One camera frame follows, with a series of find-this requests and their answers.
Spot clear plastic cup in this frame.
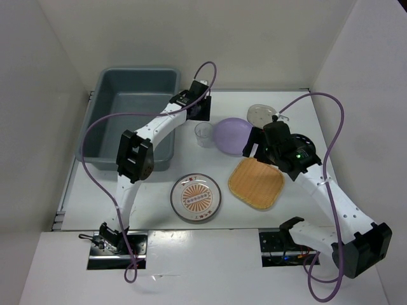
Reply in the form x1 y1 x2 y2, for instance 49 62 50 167
194 122 213 148

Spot clear square glass dish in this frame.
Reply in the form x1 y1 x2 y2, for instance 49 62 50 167
246 104 277 128

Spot purple plastic plate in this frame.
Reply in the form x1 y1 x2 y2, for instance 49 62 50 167
212 118 252 156

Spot woven bamboo square tray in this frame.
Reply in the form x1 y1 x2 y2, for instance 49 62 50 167
228 158 285 210

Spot white orange patterned plate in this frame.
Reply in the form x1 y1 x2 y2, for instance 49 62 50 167
170 173 222 224

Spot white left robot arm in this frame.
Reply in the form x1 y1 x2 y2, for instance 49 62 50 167
99 80 210 254

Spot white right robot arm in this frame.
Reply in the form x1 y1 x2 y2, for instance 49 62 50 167
242 121 392 278

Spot grey plastic bin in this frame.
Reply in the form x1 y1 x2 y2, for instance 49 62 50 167
75 67 181 171

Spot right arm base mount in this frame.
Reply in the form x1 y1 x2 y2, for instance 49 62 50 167
258 229 316 268

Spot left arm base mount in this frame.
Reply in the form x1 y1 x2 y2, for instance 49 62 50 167
78 231 148 270

